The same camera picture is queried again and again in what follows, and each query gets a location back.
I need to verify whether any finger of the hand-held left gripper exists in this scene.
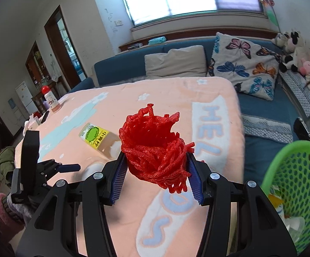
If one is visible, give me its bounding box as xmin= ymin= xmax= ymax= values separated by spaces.
xmin=39 ymin=159 xmax=81 ymax=182

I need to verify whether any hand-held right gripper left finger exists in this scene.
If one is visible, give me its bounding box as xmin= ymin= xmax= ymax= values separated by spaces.
xmin=15 ymin=152 xmax=129 ymax=257

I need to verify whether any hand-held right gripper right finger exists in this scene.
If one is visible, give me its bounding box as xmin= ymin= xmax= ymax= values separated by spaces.
xmin=186 ymin=152 xmax=297 ymax=257

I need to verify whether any red foam net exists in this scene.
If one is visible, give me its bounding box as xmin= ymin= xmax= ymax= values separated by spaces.
xmin=118 ymin=103 xmax=196 ymax=194

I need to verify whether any green plastic basket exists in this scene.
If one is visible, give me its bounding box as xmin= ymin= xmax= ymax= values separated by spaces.
xmin=261 ymin=141 xmax=310 ymax=255

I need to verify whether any white tissue pack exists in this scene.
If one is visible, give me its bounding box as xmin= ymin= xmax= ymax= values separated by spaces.
xmin=24 ymin=113 xmax=42 ymax=129

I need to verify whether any plastic bottle with green label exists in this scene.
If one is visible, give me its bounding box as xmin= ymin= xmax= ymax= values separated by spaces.
xmin=79 ymin=123 xmax=123 ymax=158

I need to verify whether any white fridge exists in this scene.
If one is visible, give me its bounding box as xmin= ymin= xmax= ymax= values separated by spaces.
xmin=15 ymin=80 xmax=39 ymax=122

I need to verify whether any white bottle with red cap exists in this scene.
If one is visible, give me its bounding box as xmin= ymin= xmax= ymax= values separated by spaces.
xmin=41 ymin=85 xmax=62 ymax=113

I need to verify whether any wooden cabinet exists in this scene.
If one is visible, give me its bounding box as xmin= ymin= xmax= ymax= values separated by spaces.
xmin=25 ymin=41 xmax=64 ymax=113

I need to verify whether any peach printed blanket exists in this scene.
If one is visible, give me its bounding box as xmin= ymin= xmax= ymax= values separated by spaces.
xmin=14 ymin=76 xmax=245 ymax=257

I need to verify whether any blue patterned cloth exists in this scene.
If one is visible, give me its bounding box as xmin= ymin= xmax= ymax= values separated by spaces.
xmin=242 ymin=114 xmax=298 ymax=143

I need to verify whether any blue sofa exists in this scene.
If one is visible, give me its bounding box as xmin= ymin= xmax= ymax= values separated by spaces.
xmin=67 ymin=36 xmax=310 ymax=186

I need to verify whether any grey pillow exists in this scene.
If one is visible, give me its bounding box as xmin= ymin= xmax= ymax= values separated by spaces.
xmin=144 ymin=45 xmax=207 ymax=79

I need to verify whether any butterfly print pillow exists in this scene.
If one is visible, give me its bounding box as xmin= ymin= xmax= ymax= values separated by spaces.
xmin=207 ymin=32 xmax=282 ymax=101

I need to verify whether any grey patterned folded cloth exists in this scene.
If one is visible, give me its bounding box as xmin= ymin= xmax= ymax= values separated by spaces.
xmin=278 ymin=71 xmax=310 ymax=117

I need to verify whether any wooden window ledge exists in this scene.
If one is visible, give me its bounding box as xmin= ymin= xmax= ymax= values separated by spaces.
xmin=119 ymin=29 xmax=280 ymax=52

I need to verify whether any pink plush toy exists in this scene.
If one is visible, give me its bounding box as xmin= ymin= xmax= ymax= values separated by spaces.
xmin=299 ymin=59 xmax=310 ymax=75

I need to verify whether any grey plush toy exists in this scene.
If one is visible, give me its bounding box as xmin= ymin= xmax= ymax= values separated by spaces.
xmin=271 ymin=31 xmax=291 ymax=46

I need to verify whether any black and white cow plush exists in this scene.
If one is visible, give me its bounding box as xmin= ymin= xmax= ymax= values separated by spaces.
xmin=278 ymin=28 xmax=307 ymax=73

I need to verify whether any colourful pinwheel toy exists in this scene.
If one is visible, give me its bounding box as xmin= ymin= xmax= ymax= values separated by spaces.
xmin=254 ymin=0 xmax=280 ymax=31

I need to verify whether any wooden door frame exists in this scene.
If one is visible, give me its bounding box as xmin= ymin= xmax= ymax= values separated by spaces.
xmin=44 ymin=5 xmax=82 ymax=94

